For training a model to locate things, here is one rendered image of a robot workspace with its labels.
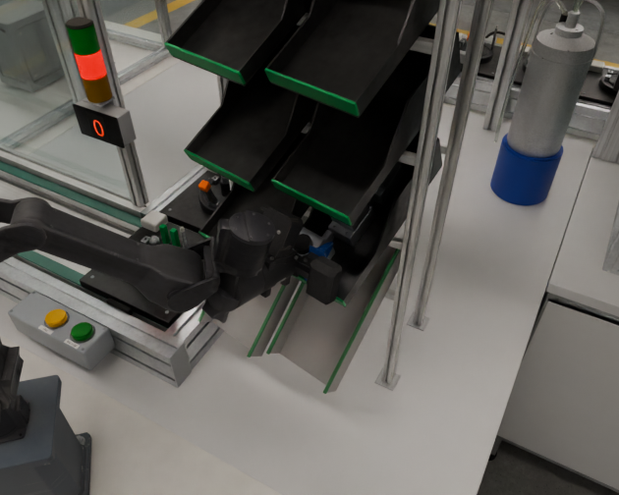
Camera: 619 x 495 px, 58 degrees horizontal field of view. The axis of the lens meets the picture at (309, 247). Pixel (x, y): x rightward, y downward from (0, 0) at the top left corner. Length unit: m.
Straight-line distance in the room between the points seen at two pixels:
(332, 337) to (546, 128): 0.81
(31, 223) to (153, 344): 0.53
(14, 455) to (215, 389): 0.39
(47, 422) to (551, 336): 1.16
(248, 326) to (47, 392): 0.34
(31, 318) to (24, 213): 0.61
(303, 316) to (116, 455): 0.42
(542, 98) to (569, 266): 0.41
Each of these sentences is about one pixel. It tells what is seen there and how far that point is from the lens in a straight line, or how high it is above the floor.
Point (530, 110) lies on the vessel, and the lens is 1.51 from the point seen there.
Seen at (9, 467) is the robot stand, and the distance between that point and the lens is 0.95.
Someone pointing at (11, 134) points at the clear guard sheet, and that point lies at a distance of 1.71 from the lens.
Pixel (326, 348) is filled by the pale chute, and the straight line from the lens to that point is 1.00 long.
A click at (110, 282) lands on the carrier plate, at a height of 0.97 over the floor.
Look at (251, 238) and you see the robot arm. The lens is 0.66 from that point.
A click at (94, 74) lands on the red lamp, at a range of 1.23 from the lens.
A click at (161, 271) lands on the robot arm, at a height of 1.35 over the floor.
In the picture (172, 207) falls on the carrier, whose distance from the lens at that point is 1.40.
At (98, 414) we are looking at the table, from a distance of 1.19.
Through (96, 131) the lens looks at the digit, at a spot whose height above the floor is 1.19.
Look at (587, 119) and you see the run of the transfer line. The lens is 1.99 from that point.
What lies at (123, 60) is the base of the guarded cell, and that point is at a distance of 2.42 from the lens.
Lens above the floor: 1.83
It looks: 43 degrees down
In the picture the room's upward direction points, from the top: straight up
